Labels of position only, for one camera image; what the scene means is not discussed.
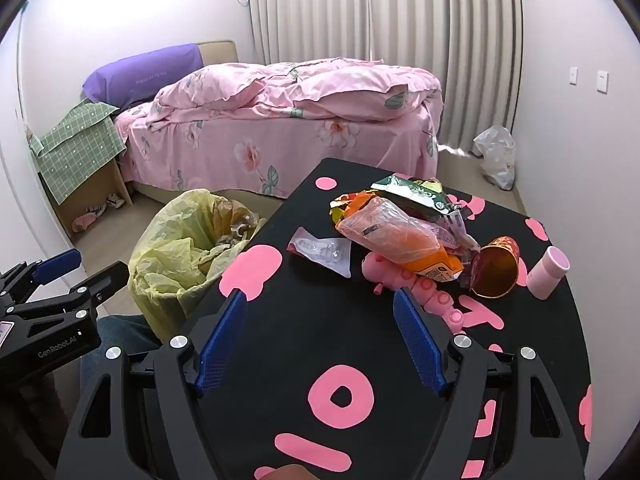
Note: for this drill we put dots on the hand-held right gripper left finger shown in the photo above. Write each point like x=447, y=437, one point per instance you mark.
x=220, y=345

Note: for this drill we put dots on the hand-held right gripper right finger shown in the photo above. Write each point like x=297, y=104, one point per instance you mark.
x=420, y=345

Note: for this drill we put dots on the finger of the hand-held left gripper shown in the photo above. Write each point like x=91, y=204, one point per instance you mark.
x=95, y=290
x=60, y=262

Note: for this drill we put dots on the trash bin with yellow bag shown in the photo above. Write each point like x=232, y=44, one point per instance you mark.
x=165, y=270

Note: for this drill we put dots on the orange snack bag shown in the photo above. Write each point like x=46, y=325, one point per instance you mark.
x=400, y=240

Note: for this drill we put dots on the red paper cup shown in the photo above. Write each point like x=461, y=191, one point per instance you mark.
x=500, y=260

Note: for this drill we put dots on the pink slipper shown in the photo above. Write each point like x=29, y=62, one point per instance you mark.
x=86, y=221

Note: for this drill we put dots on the pink caterpillar toy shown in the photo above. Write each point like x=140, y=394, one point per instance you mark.
x=430, y=295

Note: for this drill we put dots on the black tablecloth with pink print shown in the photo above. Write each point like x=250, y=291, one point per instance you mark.
x=300, y=335

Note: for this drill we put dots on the white sneaker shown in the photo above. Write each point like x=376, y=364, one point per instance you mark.
x=115, y=201

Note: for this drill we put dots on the green checkered cloth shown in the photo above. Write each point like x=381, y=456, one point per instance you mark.
x=75, y=145

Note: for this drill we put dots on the clear plastic wrapper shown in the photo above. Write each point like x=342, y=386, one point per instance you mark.
x=320, y=250

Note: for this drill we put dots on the small pink cup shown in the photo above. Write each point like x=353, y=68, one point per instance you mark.
x=547, y=275

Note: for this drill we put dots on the green snack wrapper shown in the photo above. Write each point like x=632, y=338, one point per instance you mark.
x=415, y=192

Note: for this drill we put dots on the bed with pink floral sheet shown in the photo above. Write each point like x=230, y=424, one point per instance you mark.
x=210, y=150

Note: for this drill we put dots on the purple pillow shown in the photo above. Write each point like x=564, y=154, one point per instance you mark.
x=135, y=75

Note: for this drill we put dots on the white plastic bag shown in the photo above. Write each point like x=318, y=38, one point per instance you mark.
x=495, y=155

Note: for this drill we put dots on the beige headboard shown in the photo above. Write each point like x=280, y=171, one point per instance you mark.
x=220, y=52

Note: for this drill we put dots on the pink floral duvet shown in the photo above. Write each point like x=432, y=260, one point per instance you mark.
x=320, y=85

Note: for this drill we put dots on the white pleated curtain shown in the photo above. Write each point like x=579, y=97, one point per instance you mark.
x=400, y=15

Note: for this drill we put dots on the white wall socket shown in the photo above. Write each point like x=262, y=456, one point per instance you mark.
x=574, y=75
x=603, y=82

